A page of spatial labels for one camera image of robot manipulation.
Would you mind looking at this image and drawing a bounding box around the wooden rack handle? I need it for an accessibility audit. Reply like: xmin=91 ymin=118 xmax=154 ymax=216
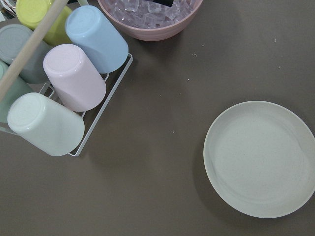
xmin=0 ymin=0 xmax=68 ymax=101

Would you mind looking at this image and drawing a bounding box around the white wire cup rack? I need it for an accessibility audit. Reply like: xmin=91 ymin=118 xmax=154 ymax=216
xmin=0 ymin=53 xmax=133 ymax=157

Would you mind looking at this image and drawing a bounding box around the light blue cup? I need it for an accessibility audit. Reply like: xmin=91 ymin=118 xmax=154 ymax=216
xmin=65 ymin=5 xmax=128 ymax=74

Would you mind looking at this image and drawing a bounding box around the grey cup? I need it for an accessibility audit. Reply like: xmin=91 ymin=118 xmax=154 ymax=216
xmin=0 ymin=24 xmax=52 ymax=84

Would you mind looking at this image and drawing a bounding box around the pink cup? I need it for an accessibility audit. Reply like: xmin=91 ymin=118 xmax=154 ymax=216
xmin=43 ymin=44 xmax=106 ymax=112

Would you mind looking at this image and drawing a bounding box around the pale green round plate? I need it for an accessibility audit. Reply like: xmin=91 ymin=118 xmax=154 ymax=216
xmin=203 ymin=101 xmax=315 ymax=218

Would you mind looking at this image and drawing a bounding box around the pink bowl of ice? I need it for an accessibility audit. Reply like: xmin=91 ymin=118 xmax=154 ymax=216
xmin=98 ymin=0 xmax=202 ymax=42

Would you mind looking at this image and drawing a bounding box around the mint white cup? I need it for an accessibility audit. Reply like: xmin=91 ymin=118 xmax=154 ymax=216
xmin=7 ymin=92 xmax=85 ymax=156

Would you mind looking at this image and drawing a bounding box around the sage green cup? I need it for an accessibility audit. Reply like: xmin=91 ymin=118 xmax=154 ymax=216
xmin=0 ymin=60 xmax=34 ymax=123

